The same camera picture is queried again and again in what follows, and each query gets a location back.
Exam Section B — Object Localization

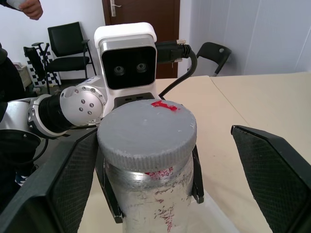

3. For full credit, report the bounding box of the grey ribbed jar lid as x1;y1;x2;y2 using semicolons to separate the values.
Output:
96;99;197;172

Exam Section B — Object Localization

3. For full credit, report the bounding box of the thick black camera cable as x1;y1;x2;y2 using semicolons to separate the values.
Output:
155;38;198;98

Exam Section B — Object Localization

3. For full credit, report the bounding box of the black-white checkerboard panel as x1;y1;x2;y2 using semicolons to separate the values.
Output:
23;45;62;87

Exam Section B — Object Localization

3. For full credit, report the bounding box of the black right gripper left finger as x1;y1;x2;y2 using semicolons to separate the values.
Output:
0;132;99;233

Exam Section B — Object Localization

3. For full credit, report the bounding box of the person's bare hand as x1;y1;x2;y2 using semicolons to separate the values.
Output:
18;0;44;21

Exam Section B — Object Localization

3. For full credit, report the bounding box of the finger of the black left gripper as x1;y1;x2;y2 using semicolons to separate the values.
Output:
189;145;205;204
95;145;124;224

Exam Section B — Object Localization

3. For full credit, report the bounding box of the person in dark clothing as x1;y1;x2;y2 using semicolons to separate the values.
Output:
0;42;26;104

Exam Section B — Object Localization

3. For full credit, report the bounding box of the silver door handle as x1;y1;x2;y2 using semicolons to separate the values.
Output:
110;0;122;17

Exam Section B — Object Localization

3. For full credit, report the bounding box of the silver jar with red marks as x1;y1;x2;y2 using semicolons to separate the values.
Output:
103;159;195;233

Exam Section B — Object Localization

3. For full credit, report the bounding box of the brown wooden door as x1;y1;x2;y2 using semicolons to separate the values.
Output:
102;0;181;79

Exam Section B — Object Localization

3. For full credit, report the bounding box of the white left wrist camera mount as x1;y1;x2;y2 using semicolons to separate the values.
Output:
94;22;157;120

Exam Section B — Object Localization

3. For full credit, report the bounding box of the black folding chair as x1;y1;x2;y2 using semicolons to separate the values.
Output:
187;42;232;77

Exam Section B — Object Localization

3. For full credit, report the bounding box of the black office chair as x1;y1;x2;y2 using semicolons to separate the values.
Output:
46;21;97;86

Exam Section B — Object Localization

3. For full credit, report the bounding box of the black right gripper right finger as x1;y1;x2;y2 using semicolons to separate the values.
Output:
230;124;311;233

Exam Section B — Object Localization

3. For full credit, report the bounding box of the black robot body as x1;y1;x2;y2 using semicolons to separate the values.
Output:
0;129;41;175

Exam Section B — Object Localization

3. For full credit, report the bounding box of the black metal stand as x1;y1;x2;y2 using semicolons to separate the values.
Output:
31;42;52;94

